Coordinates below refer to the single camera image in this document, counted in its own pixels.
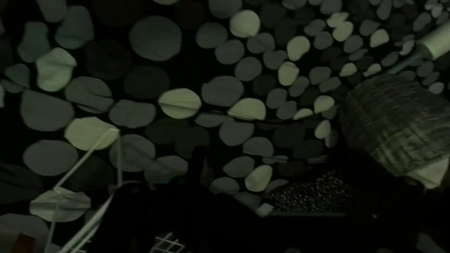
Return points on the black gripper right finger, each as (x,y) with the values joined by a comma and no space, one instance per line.
(370,219)

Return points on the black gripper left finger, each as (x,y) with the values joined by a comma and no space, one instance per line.
(177,215)

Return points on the woven wicker laundry basket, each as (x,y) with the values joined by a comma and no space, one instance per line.
(398,121)

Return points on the white cloth in basket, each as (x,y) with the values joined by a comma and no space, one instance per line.
(433,174)

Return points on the black dotted mesh fabric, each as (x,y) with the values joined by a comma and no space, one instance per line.
(314,194)

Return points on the black pebble-pattern bedspread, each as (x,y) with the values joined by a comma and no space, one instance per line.
(155,36)

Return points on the white cylindrical tube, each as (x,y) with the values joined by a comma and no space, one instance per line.
(438,41)

